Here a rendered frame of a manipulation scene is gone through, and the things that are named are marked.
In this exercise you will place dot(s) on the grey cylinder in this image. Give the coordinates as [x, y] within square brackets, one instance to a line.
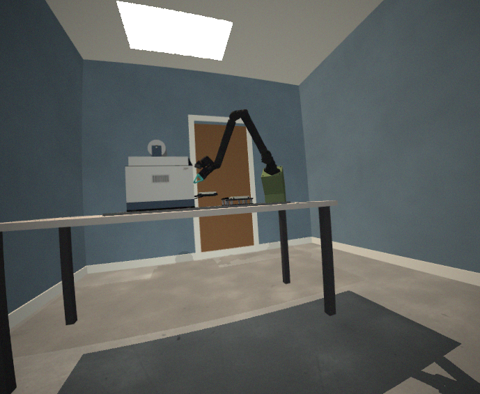
[157, 142]

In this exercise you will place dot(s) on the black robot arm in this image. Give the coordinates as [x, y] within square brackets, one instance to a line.
[267, 159]

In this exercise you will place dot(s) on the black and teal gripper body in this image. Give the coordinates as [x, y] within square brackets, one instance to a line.
[204, 175]

